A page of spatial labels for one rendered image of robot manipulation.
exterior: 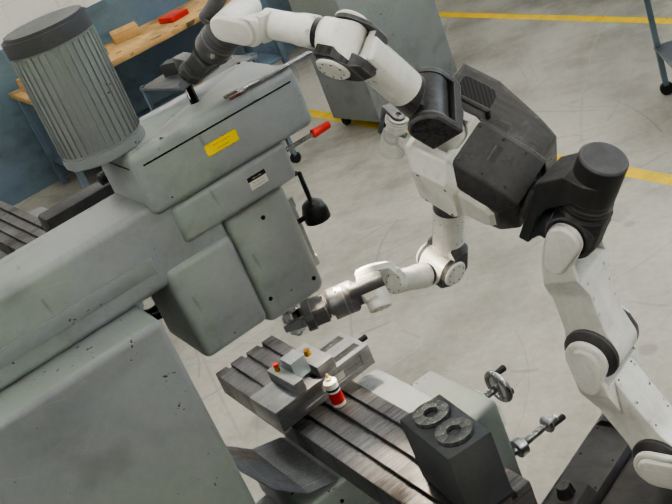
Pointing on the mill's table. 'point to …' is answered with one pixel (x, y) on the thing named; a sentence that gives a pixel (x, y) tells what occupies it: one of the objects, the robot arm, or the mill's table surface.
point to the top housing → (208, 135)
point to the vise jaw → (318, 361)
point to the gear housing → (233, 192)
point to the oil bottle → (334, 391)
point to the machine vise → (276, 410)
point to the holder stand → (456, 453)
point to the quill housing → (274, 253)
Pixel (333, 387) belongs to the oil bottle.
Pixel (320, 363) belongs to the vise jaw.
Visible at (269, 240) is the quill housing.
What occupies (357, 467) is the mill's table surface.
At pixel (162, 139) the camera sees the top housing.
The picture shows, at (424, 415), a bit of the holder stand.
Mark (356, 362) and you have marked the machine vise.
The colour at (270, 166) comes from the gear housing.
